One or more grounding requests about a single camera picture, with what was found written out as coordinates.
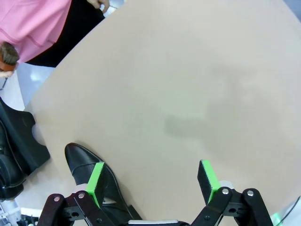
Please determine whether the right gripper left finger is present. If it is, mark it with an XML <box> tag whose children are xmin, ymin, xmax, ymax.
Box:
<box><xmin>39</xmin><ymin>161</ymin><xmax>111</xmax><ymax>226</ymax></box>

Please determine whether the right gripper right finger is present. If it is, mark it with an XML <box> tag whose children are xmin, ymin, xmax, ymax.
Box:
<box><xmin>190</xmin><ymin>159</ymin><xmax>275</xmax><ymax>226</ymax></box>

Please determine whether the person's right hand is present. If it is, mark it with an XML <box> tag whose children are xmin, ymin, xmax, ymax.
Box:
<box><xmin>0</xmin><ymin>65</ymin><xmax>17</xmax><ymax>79</ymax></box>

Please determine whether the person's left hand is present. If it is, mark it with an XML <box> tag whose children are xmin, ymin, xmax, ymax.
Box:
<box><xmin>88</xmin><ymin>0</ymin><xmax>111</xmax><ymax>13</ymax></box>

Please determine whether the wooden shoe brush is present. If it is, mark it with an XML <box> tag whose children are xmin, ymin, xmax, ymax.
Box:
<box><xmin>0</xmin><ymin>41</ymin><xmax>20</xmax><ymax>72</ymax></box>

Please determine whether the black leather dress shoe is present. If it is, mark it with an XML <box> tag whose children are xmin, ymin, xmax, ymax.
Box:
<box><xmin>64</xmin><ymin>142</ymin><xmax>143</xmax><ymax>223</ymax></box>
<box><xmin>0</xmin><ymin>122</ymin><xmax>27</xmax><ymax>203</ymax></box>

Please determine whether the black metal shoe stand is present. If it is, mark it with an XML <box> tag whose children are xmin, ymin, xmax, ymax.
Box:
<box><xmin>0</xmin><ymin>96</ymin><xmax>51</xmax><ymax>176</ymax></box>

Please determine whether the person in pink shirt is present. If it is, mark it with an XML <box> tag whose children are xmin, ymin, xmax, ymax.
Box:
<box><xmin>24</xmin><ymin>0</ymin><xmax>106</xmax><ymax>68</ymax></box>

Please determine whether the pink hoodie torso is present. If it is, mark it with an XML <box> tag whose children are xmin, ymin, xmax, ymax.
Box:
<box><xmin>0</xmin><ymin>0</ymin><xmax>72</xmax><ymax>64</ymax></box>

